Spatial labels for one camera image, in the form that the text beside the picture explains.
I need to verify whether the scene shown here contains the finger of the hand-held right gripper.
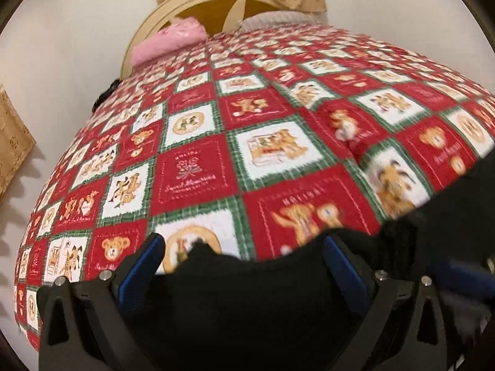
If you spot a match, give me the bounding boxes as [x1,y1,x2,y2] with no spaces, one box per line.
[432,258,495,304]

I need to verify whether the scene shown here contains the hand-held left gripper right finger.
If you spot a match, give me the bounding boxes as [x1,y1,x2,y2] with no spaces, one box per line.
[322,234,452,371]

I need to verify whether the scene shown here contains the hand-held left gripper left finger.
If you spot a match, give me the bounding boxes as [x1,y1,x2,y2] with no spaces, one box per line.
[38,232,168,371]

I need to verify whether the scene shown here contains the black pants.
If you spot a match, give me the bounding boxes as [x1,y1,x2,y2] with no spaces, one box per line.
[116,155,495,371]

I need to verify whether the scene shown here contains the red bear-print bed blanket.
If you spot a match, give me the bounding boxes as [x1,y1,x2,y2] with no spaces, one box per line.
[14,21,495,343]

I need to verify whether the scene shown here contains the black bundled item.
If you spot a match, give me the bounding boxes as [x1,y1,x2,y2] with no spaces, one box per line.
[91,78,121,113]

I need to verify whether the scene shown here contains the pink pillow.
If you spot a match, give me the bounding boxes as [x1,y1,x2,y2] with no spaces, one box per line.
[131,17,206,66]

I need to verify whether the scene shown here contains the striped pillow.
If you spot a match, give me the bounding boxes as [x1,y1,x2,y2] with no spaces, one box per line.
[239,11,327,32]

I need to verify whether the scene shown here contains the cream wooden headboard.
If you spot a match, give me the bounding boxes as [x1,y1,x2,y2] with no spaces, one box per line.
[120,0,285,80]

